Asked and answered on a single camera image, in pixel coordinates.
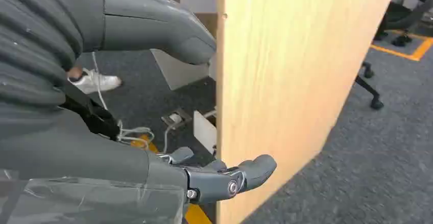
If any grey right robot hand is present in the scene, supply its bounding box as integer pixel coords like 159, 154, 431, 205
0, 0, 278, 224

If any person's white shoe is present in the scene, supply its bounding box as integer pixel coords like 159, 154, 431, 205
67, 67, 123, 95

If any metal floor socket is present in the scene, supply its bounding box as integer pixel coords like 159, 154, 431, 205
161, 108, 193, 131

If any yellow floor tape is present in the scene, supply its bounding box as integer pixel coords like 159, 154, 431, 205
370, 30, 433, 62
130, 134, 213, 224

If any small white panel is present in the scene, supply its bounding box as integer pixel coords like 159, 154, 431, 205
193, 110, 218, 155

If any white desk panel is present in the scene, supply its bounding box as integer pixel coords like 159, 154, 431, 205
150, 48, 218, 91

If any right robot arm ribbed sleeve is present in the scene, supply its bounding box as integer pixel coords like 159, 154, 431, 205
0, 0, 104, 116

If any pale wooden desk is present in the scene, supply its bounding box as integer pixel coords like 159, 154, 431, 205
215, 0, 401, 224

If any black office chair base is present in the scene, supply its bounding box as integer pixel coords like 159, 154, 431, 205
354, 61, 386, 111

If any black office chair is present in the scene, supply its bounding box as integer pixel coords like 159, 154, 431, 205
373, 0, 433, 47

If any black strap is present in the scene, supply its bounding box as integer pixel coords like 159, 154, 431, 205
60, 80, 121, 141

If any white cable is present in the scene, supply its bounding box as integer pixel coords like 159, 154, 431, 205
91, 51, 155, 150

